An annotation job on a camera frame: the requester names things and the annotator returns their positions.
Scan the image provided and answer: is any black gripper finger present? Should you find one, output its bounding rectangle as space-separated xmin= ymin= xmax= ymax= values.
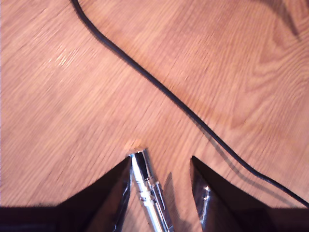
xmin=189 ymin=156 xmax=276 ymax=232
xmin=56 ymin=156 xmax=133 ymax=232

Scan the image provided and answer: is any metallic silver laser pointer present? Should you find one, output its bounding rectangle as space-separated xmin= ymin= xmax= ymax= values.
xmin=127 ymin=146 xmax=175 ymax=232

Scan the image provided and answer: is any thick black cable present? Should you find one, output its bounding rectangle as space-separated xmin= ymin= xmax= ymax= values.
xmin=70 ymin=0 xmax=309 ymax=209

